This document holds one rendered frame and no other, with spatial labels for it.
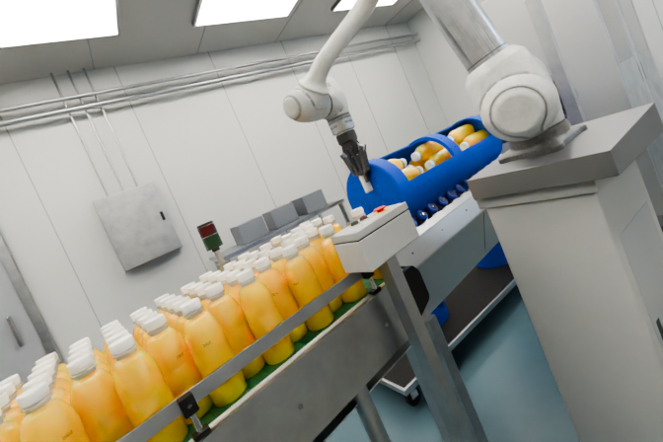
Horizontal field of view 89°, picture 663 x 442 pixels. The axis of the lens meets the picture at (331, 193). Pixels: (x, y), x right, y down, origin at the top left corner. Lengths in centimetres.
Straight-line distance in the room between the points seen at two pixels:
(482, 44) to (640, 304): 73
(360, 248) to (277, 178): 411
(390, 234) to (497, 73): 44
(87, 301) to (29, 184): 132
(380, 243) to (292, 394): 38
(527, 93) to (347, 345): 70
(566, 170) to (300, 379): 77
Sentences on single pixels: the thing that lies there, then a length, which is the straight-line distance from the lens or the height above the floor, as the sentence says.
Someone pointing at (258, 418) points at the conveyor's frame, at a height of 85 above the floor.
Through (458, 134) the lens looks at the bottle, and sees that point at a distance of 181.
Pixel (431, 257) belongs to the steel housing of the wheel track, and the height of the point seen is 83.
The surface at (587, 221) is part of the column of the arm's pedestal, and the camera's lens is 105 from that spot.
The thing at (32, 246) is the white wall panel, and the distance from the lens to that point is 451.
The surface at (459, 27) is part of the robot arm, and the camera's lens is 92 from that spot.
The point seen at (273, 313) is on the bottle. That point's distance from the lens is 82.
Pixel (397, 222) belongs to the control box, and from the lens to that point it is 87.
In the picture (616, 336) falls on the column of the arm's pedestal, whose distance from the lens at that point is 121.
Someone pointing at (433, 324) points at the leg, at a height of 60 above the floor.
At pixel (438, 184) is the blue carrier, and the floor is 104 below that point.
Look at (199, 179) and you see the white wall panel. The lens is 457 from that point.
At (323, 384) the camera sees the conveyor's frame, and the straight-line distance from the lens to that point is 88.
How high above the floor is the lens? 124
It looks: 3 degrees down
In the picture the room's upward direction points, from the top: 23 degrees counter-clockwise
